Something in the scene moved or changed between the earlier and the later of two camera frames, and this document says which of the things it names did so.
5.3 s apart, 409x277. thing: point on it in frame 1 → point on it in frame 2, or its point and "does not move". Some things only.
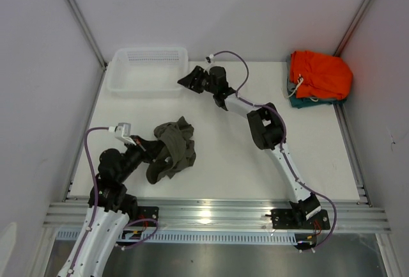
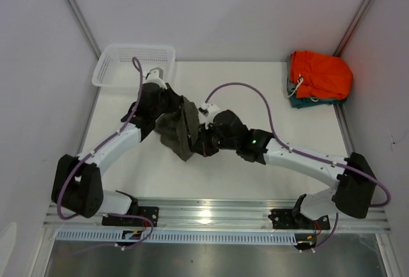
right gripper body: [202, 82] → [212, 140]
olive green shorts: [179, 150] → [179, 131]
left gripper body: [140, 151] → [168, 103]
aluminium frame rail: [342, 215] does not move
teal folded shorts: [298, 102] does not move
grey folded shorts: [291, 87] does not move
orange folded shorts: [321, 76] does not move
